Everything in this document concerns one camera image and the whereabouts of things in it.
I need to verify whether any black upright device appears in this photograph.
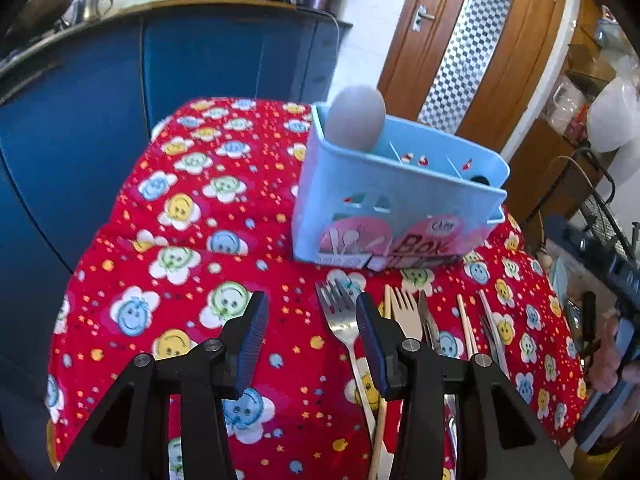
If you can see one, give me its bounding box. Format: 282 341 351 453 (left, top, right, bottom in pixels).
581 290 599 357

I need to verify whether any black wire rack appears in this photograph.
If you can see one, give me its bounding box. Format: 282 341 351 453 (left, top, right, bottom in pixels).
545 147 640 291

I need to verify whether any metal pitcher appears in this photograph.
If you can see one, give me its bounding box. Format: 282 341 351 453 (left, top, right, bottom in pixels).
74 0 114 24

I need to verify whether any white plastic bag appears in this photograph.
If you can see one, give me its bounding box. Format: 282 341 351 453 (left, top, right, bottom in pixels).
586 67 640 155

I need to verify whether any metal fork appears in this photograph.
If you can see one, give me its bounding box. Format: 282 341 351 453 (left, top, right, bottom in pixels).
315 280 377 443

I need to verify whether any dark metal wok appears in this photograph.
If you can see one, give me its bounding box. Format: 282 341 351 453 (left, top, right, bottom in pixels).
4 0 83 47

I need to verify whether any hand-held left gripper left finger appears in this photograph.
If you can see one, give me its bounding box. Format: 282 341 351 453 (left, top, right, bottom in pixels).
52 290 271 480

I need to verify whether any wooden chopstick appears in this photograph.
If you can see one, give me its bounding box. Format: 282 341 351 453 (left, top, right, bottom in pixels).
369 285 392 480
456 294 479 357

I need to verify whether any blue kitchen cabinet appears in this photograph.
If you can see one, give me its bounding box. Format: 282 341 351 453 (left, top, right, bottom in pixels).
0 0 353 461

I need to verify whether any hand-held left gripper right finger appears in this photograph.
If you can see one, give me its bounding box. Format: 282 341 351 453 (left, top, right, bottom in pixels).
355 293 576 480

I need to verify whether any wooden shelf unit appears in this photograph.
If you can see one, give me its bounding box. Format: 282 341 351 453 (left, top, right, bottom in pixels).
517 0 628 223

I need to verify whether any silver door handle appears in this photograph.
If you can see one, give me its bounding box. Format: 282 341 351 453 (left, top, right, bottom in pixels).
411 5 437 32

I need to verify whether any beige plastic fork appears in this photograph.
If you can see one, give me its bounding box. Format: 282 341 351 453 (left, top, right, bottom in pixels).
390 287 425 345

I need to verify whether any person's right hand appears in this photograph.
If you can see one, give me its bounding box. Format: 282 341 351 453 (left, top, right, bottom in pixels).
591 310 640 397

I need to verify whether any grey plastic spoon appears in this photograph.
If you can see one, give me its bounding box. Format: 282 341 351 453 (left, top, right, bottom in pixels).
326 85 387 153

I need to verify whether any red smiley flower tablecloth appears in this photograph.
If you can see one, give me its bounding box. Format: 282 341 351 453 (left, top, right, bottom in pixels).
45 97 590 480

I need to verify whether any wooden door with glass panel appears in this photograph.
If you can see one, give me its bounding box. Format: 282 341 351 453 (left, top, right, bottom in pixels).
377 0 571 161

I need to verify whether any light blue utensil holder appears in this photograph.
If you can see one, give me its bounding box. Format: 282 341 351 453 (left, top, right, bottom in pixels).
291 101 511 272

